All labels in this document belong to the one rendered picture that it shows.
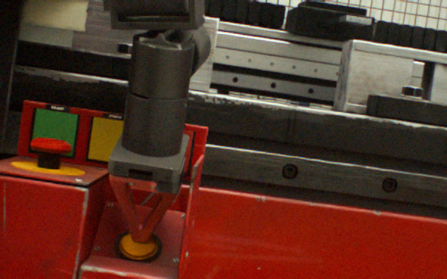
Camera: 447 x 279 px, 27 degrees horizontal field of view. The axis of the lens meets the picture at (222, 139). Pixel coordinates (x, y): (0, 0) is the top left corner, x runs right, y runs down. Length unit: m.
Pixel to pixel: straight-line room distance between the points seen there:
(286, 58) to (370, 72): 0.26
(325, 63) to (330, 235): 0.43
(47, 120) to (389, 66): 0.47
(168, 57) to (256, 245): 0.34
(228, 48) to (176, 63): 0.62
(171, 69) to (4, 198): 0.19
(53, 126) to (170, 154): 0.18
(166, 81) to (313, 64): 0.66
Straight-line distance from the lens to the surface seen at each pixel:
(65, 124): 1.02
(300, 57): 1.49
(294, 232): 1.12
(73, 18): 1.22
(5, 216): 0.89
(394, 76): 1.26
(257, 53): 1.48
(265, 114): 1.10
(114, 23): 0.87
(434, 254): 1.17
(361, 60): 1.25
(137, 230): 0.93
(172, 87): 0.86
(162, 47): 0.85
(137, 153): 0.88
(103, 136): 1.02
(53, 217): 0.88
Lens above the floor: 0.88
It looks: 3 degrees down
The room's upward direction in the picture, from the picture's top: 8 degrees clockwise
